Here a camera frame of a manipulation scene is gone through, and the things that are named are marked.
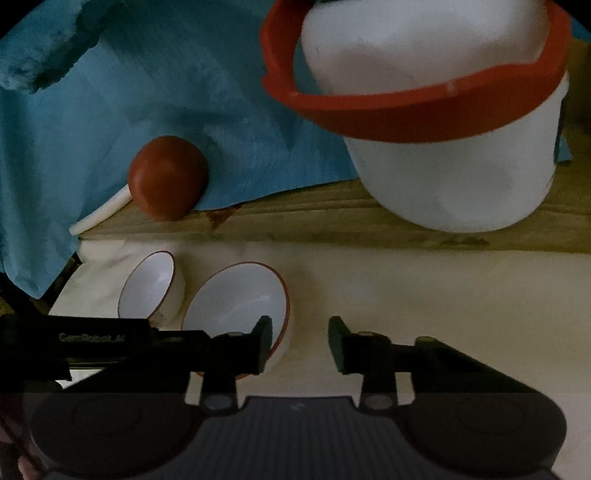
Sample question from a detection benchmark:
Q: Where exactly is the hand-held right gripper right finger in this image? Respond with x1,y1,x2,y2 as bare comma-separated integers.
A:
328,316,550,411

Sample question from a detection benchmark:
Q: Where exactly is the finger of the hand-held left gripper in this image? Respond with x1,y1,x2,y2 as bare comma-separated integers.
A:
150,329,219,360

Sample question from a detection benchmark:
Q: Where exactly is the red ball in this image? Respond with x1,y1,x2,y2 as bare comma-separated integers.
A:
128,135,207,220

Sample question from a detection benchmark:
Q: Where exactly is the white rolled stick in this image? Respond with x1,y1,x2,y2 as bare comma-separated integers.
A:
69,185,134,236

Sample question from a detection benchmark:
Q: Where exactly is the white table mat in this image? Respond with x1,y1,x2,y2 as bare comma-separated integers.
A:
48,240,591,462

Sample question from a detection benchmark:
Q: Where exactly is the wooden shelf board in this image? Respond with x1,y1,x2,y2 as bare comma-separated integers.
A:
78,28,591,254

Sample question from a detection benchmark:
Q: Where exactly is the white jug with red handle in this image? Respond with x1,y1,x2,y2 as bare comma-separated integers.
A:
260,0,572,234

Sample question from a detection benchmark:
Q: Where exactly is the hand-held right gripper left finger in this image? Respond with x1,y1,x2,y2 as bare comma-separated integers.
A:
62,315,274,411

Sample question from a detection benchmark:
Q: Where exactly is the white ceramic bowl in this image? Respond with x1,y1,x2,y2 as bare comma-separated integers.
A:
180,261,293,381
117,250,186,325

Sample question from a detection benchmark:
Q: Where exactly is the blue shirt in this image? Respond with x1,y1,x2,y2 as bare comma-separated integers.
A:
0,0,573,298

